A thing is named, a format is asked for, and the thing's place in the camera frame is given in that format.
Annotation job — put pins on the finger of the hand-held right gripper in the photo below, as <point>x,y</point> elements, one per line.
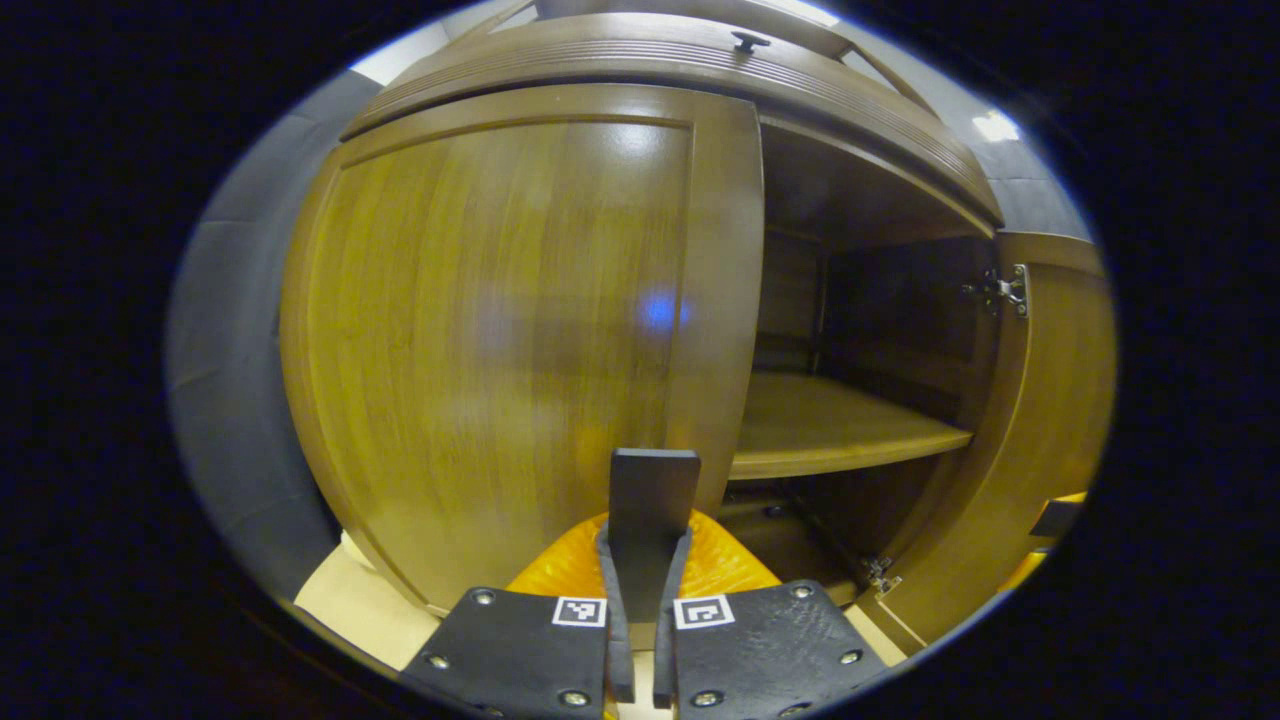
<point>1057,518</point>
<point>1025,568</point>

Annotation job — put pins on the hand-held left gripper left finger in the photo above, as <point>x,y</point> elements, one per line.
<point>622,660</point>

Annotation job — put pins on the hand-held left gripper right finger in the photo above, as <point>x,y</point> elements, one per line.
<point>664,660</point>

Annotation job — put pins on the wooden shoe cabinet door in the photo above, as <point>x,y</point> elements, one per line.
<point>480,320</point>
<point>1050,400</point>

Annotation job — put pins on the wooden double-door shoe cabinet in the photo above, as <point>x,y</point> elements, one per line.
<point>880,300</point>

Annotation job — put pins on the metal door hinge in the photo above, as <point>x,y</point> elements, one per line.
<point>880,575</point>
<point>1005,290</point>

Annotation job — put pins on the wooden inner shelf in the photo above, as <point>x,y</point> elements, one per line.
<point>830,425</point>

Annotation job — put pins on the small ceiling light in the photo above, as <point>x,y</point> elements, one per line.
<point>997,126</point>

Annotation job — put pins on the wooden drawer with black knob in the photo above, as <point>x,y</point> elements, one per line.
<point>600,60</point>

